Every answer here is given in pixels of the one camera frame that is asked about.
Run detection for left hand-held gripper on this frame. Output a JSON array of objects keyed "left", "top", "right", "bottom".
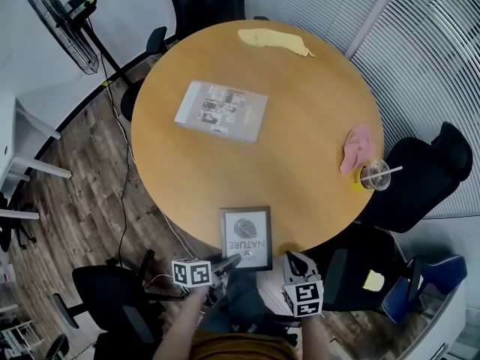
[{"left": 171, "top": 253, "right": 243, "bottom": 308}]

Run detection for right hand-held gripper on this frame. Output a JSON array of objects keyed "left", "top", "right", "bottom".
[{"left": 280, "top": 251, "right": 326, "bottom": 318}]

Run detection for person's right forearm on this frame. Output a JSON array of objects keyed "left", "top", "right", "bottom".
[{"left": 298, "top": 314, "right": 332, "bottom": 360}]

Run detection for person's left forearm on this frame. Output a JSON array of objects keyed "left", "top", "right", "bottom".
[{"left": 152, "top": 286, "right": 212, "bottom": 360}]

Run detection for round wooden table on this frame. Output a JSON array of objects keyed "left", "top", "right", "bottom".
[{"left": 130, "top": 19, "right": 386, "bottom": 257}]

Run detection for person's blue jeans legs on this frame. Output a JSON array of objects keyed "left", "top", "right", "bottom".
[{"left": 196, "top": 268, "right": 301, "bottom": 337}]

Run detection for person's mustard shirt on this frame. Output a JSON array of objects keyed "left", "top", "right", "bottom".
[{"left": 190, "top": 330, "right": 299, "bottom": 360}]

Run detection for clear plastic cup yellow sleeve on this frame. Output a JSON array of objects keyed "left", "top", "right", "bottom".
[{"left": 352, "top": 158, "right": 392, "bottom": 192}]

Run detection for black armless office chair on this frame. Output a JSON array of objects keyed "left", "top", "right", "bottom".
[{"left": 52, "top": 249, "right": 188, "bottom": 360}]

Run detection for white drinking straw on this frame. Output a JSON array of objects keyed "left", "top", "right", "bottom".
[{"left": 359, "top": 165, "right": 404, "bottom": 182}]

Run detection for pink cloth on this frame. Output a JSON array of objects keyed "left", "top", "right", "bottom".
[{"left": 339, "top": 124, "right": 378, "bottom": 175}]

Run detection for blue office chair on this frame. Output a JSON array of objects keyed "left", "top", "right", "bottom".
[{"left": 382, "top": 253, "right": 469, "bottom": 326}]

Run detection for black mesh office chair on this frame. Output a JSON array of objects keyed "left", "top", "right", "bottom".
[{"left": 310, "top": 121, "right": 474, "bottom": 314}]

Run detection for grey picture book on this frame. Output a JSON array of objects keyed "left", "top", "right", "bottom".
[{"left": 174, "top": 79, "right": 269, "bottom": 143}]

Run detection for white cabinet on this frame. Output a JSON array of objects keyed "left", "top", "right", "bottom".
[{"left": 406, "top": 275, "right": 480, "bottom": 360}]

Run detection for black and green device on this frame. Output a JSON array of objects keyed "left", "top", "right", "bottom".
[{"left": 44, "top": 334, "right": 71, "bottom": 360}]

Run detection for black chair base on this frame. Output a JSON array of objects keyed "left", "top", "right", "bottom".
[{"left": 0, "top": 192, "right": 38, "bottom": 254}]

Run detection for yellow cloth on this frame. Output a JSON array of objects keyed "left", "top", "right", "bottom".
[{"left": 237, "top": 28, "right": 315, "bottom": 58}]

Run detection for white window blinds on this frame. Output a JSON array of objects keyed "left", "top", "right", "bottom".
[{"left": 245, "top": 0, "right": 480, "bottom": 219}]

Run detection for white desk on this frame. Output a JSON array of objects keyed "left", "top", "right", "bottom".
[{"left": 0, "top": 94, "right": 73, "bottom": 221}]

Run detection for black office chair with headrest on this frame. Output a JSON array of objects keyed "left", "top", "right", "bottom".
[{"left": 144, "top": 0, "right": 271, "bottom": 56}]

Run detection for black standing fan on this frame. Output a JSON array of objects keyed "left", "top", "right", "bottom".
[{"left": 22, "top": 0, "right": 147, "bottom": 123}]

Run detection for black floor cable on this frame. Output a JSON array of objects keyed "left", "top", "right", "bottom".
[{"left": 86, "top": 16, "right": 132, "bottom": 268}]

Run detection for white wire rack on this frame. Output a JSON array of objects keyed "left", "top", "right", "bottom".
[{"left": 0, "top": 319, "right": 41, "bottom": 360}]

